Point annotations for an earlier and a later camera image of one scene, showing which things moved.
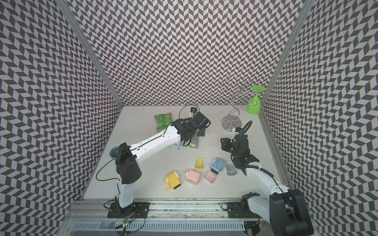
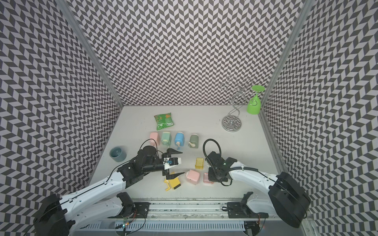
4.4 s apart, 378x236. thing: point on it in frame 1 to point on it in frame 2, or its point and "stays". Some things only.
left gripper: [202, 133] to [171, 151]
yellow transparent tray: [199, 164] stays
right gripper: [227, 141] to [211, 178]
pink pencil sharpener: [192, 177] stays
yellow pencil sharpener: [172, 180] stays
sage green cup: [194, 142] stays
